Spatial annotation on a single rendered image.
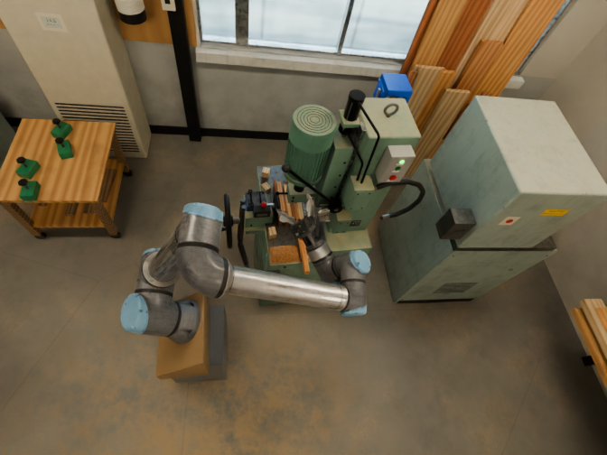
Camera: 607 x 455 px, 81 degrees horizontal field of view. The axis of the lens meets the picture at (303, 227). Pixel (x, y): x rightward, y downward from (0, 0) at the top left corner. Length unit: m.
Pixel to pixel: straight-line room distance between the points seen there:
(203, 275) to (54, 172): 1.80
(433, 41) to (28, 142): 2.71
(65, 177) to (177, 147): 1.05
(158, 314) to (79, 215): 1.46
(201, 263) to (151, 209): 2.00
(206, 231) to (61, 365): 1.82
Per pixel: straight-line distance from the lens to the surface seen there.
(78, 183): 2.55
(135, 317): 1.53
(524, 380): 3.12
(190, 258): 0.99
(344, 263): 1.30
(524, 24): 3.07
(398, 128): 1.44
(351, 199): 1.51
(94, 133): 2.80
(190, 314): 1.62
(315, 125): 1.36
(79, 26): 2.61
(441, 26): 2.79
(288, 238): 1.74
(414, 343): 2.75
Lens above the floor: 2.42
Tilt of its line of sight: 58 degrees down
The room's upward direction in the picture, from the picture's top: 17 degrees clockwise
